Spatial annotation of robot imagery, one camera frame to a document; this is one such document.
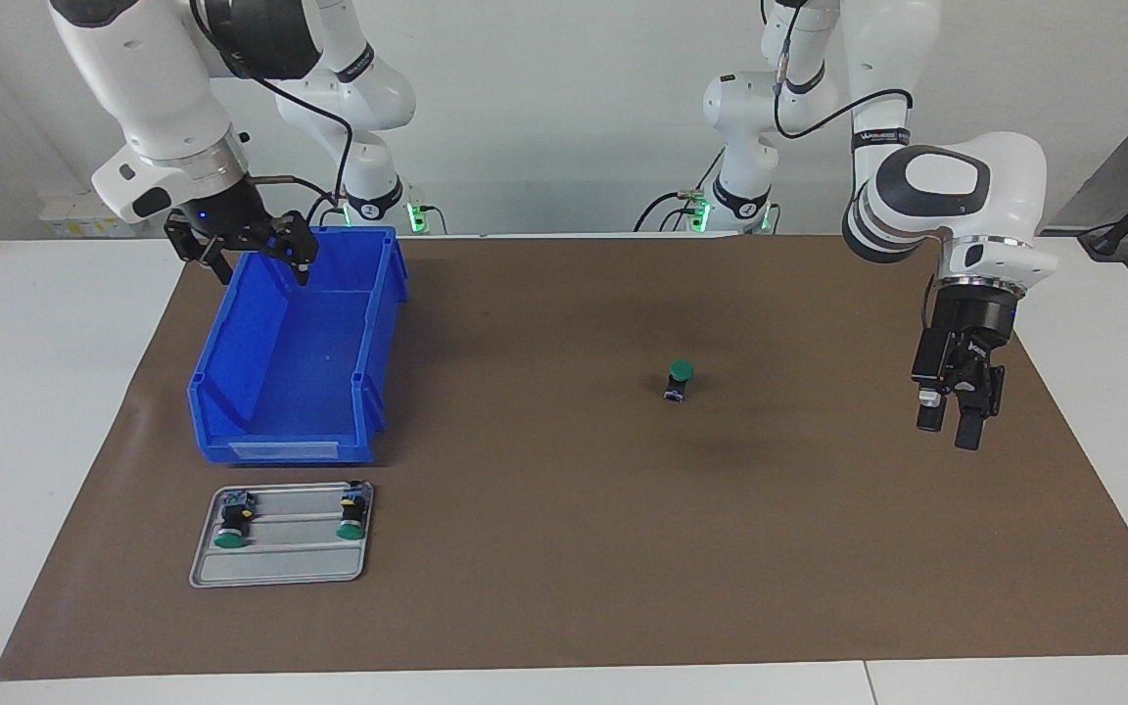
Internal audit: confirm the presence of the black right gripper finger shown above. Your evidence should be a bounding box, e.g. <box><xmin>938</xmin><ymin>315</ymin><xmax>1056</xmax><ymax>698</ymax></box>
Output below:
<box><xmin>265</xmin><ymin>211</ymin><xmax>320</xmax><ymax>287</ymax></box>
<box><xmin>164</xmin><ymin>213</ymin><xmax>232</xmax><ymax>287</ymax></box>

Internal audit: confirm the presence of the blue plastic storage bin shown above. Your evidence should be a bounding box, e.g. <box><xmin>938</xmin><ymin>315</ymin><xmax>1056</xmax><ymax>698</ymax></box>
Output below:
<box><xmin>187</xmin><ymin>225</ymin><xmax>410</xmax><ymax>465</ymax></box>

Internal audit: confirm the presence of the white power strip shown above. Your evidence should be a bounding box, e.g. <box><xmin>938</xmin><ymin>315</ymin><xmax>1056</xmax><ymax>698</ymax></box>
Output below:
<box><xmin>38</xmin><ymin>189</ymin><xmax>134</xmax><ymax>239</ymax></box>

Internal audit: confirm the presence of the grey metal tray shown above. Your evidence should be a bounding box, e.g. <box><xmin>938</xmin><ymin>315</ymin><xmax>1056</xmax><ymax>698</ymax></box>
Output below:
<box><xmin>189</xmin><ymin>482</ymin><xmax>375</xmax><ymax>588</ymax></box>

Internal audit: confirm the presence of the brown paper mat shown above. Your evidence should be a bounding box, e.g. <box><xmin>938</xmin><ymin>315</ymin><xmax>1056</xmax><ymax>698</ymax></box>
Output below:
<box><xmin>0</xmin><ymin>233</ymin><xmax>1128</xmax><ymax>682</ymax></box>

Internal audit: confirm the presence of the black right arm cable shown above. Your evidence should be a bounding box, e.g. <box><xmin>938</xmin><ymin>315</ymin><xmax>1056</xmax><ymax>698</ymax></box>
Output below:
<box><xmin>192</xmin><ymin>0</ymin><xmax>354</xmax><ymax>226</ymax></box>

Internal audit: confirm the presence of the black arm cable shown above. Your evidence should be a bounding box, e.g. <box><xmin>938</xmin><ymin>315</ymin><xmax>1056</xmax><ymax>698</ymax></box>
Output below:
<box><xmin>192</xmin><ymin>0</ymin><xmax>354</xmax><ymax>226</ymax></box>
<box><xmin>770</xmin><ymin>0</ymin><xmax>939</xmax><ymax>334</ymax></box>

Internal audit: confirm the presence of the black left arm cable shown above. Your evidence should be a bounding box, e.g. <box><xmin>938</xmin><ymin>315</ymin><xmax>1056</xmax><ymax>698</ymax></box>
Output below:
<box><xmin>770</xmin><ymin>0</ymin><xmax>939</xmax><ymax>334</ymax></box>

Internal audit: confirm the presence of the black base cable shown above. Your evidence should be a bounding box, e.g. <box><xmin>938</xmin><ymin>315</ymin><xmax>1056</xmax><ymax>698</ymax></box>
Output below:
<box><xmin>633</xmin><ymin>147</ymin><xmax>727</xmax><ymax>234</ymax></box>

